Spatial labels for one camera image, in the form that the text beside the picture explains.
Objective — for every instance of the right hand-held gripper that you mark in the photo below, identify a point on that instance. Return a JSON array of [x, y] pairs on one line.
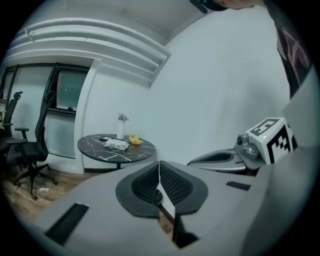
[[265, 140]]

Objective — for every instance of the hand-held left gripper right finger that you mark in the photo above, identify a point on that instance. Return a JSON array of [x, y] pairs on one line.
[[220, 200]]

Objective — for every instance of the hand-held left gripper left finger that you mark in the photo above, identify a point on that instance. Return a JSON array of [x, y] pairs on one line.
[[105, 195]]

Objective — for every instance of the white tissue packet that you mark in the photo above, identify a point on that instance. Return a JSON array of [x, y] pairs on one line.
[[116, 144]]

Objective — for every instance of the round black marble table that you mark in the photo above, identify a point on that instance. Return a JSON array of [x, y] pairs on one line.
[[97, 150]]

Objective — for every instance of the crumpled white paper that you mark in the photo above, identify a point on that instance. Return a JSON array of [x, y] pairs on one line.
[[44, 190]]

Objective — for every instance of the yellow orange flower bouquet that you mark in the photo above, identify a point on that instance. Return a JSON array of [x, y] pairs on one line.
[[135, 140]]

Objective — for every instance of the white ribbed vase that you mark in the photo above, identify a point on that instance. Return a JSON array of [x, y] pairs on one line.
[[120, 130]]

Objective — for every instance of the black office chair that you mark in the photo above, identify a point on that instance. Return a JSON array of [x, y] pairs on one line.
[[41, 140], [10, 112]]

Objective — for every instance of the black framed window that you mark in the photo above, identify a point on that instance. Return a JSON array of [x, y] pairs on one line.
[[68, 87]]

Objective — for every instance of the person's black printed shirt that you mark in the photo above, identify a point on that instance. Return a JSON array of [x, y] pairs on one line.
[[292, 55]]

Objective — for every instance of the black picture frame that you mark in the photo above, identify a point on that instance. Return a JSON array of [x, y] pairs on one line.
[[106, 138]]

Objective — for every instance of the black head-worn camera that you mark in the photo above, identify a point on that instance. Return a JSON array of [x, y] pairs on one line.
[[202, 5]]

